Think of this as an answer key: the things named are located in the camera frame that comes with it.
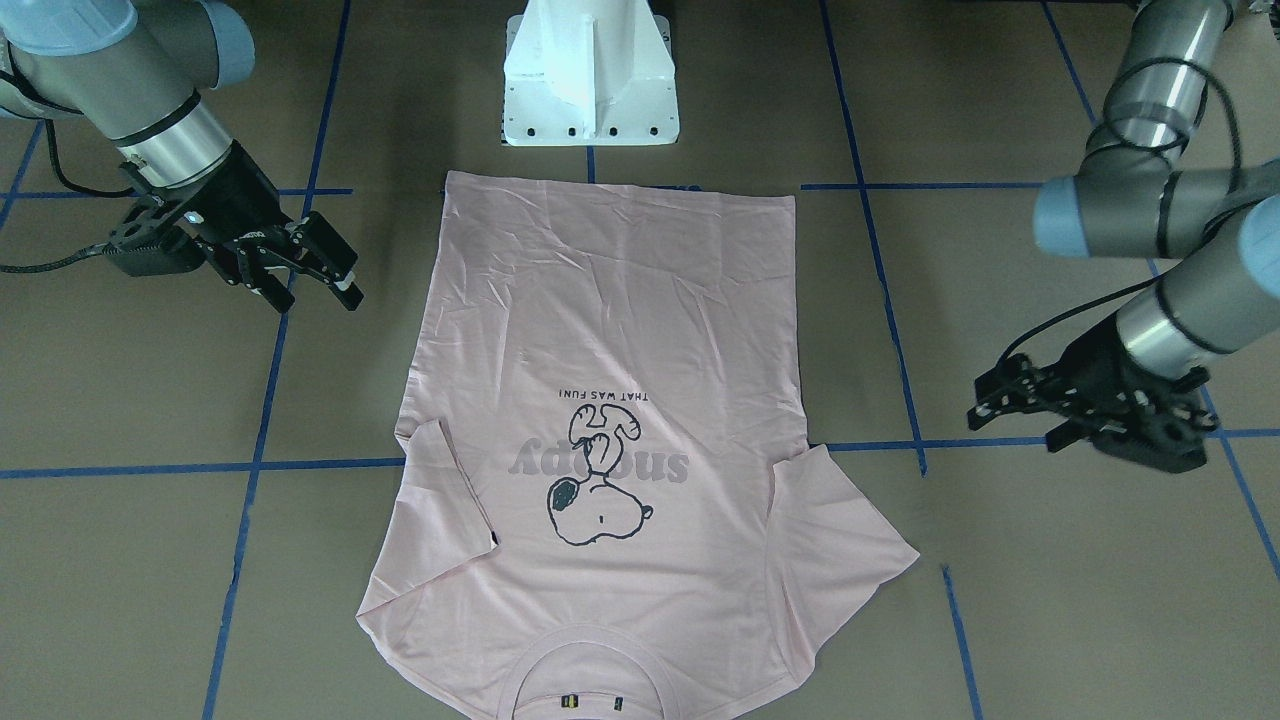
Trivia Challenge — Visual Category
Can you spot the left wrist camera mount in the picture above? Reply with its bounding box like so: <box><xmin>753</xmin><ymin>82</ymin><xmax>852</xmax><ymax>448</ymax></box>
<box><xmin>1089</xmin><ymin>366</ymin><xmax>1220</xmax><ymax>474</ymax></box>

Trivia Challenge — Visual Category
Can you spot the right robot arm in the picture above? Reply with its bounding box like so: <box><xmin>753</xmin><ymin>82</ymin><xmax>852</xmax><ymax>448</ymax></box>
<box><xmin>3</xmin><ymin>1</ymin><xmax>364</xmax><ymax>313</ymax></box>

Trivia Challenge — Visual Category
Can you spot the white pillar with base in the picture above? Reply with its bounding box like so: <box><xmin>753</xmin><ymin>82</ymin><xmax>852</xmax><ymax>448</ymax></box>
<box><xmin>500</xmin><ymin>1</ymin><xmax>681</xmax><ymax>147</ymax></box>

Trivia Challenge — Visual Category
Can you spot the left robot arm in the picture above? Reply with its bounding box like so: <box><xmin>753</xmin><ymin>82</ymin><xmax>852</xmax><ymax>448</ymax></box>
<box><xmin>966</xmin><ymin>1</ymin><xmax>1279</xmax><ymax>473</ymax></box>

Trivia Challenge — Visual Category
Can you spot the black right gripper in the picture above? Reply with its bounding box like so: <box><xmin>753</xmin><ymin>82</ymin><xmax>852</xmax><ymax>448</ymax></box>
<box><xmin>180</xmin><ymin>140</ymin><xmax>364</xmax><ymax>315</ymax></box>

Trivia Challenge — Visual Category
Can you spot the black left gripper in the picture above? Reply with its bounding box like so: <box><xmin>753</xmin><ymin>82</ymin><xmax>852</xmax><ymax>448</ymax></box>
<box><xmin>966</xmin><ymin>315</ymin><xmax>1189</xmax><ymax>454</ymax></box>

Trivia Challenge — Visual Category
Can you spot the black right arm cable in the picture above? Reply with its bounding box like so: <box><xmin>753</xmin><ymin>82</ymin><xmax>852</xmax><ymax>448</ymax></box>
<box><xmin>0</xmin><ymin>120</ymin><xmax>136</xmax><ymax>275</ymax></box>

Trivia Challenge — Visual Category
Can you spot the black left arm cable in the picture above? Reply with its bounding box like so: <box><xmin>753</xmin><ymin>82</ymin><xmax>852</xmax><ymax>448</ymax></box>
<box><xmin>996</xmin><ymin>56</ymin><xmax>1243</xmax><ymax>372</ymax></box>

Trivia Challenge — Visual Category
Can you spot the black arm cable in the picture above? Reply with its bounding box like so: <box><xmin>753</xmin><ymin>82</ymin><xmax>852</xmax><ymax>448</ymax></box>
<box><xmin>0</xmin><ymin>120</ymin><xmax>136</xmax><ymax>275</ymax></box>
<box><xmin>996</xmin><ymin>56</ymin><xmax>1243</xmax><ymax>372</ymax></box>

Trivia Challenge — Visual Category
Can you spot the pink Snoopy t-shirt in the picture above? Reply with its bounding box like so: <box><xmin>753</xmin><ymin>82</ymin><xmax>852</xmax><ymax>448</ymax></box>
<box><xmin>356</xmin><ymin>170</ymin><xmax>918</xmax><ymax>719</ymax></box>

